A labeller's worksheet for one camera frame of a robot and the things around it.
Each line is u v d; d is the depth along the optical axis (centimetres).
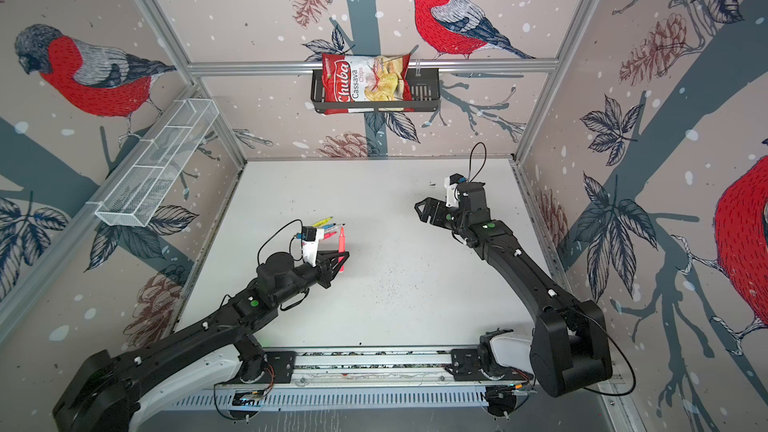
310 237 67
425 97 95
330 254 72
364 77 87
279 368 73
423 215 75
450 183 77
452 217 71
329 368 75
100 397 40
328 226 101
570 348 40
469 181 74
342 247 76
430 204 74
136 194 71
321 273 67
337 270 74
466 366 73
